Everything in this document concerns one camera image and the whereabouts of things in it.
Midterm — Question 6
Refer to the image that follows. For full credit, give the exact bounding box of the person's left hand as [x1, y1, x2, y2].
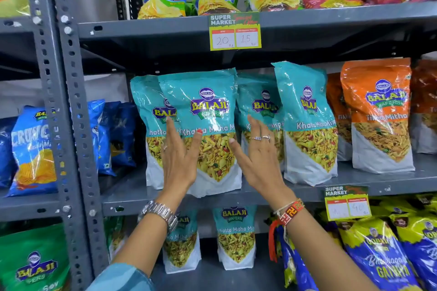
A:
[159, 116, 204, 208]

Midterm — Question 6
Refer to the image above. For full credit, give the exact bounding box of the person's right hand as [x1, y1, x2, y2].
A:
[228, 115, 296, 211]

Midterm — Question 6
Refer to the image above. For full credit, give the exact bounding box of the teal snack mix packet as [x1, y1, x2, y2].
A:
[212, 205, 257, 271]
[158, 68, 242, 198]
[163, 210, 202, 274]
[130, 75, 181, 190]
[236, 74, 285, 171]
[272, 61, 339, 187]

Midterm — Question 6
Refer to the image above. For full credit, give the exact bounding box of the person's right forearm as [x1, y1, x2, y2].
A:
[281, 208, 380, 291]

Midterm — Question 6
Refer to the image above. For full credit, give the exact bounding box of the person's left forearm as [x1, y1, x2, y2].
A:
[113, 214, 178, 278]

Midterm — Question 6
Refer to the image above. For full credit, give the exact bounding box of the blue chips packet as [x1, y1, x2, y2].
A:
[0, 116, 18, 189]
[6, 105, 59, 197]
[102, 101, 138, 168]
[87, 99, 117, 177]

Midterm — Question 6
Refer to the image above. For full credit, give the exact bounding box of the silver metal wristwatch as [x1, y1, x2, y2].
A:
[139, 200, 179, 234]

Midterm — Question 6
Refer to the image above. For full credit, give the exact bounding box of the red wrist thread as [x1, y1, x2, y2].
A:
[268, 219, 285, 263]

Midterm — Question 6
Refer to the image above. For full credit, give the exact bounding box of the orange snack mix packet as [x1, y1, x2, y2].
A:
[326, 73, 353, 162]
[409, 60, 437, 155]
[340, 58, 416, 174]

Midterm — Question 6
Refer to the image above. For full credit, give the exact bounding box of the yellow green price tag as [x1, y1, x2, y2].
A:
[208, 12, 262, 51]
[324, 185, 372, 222]

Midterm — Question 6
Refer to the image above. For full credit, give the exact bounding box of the green snack mix packet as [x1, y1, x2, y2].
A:
[104, 216, 127, 261]

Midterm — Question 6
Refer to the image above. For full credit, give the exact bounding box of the blue yellow snack packet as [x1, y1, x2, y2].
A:
[276, 225, 319, 291]
[390, 212, 437, 291]
[336, 217, 423, 291]

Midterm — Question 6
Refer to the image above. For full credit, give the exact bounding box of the grey metal shelving rack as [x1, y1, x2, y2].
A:
[49, 0, 437, 291]
[0, 0, 95, 291]

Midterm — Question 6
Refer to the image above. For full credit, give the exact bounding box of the blue patterned sleeve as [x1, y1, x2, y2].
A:
[87, 263, 156, 291]

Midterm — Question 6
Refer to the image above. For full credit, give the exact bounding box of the red beaded bracelet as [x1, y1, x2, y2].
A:
[273, 199, 306, 227]

